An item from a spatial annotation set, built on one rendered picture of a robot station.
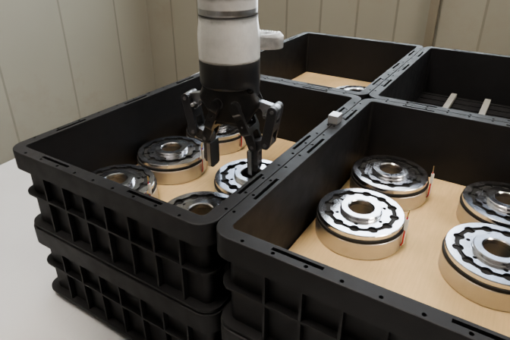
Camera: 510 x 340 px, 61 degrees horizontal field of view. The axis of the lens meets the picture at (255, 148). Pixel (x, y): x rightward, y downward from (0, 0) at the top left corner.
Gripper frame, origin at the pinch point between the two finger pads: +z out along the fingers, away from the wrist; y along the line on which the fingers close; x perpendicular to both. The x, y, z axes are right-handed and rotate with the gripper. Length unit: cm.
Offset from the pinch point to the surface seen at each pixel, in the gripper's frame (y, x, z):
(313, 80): -5, 54, 5
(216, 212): 7.9, -18.3, -5.1
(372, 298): 22.7, -22.8, -5.1
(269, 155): 0.6, 11.8, 5.1
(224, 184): 0.7, -3.9, 1.8
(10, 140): -168, 80, 65
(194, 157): -6.9, 1.1, 1.8
